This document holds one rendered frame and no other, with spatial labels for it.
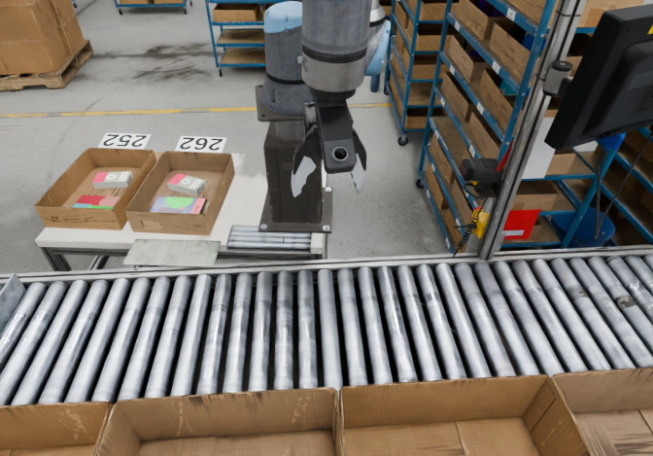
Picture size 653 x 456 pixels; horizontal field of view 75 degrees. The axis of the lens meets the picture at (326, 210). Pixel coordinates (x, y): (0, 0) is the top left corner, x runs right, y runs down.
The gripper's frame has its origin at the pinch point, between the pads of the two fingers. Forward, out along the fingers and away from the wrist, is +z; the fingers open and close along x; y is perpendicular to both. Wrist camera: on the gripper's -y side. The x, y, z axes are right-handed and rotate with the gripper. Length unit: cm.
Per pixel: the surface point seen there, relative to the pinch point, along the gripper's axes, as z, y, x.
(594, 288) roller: 55, 11, -88
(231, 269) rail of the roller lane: 61, 36, 23
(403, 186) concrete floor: 138, 161, -85
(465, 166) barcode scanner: 24, 36, -47
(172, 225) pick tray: 58, 55, 43
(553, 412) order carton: 29, -31, -38
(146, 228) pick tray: 60, 57, 53
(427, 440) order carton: 42, -29, -18
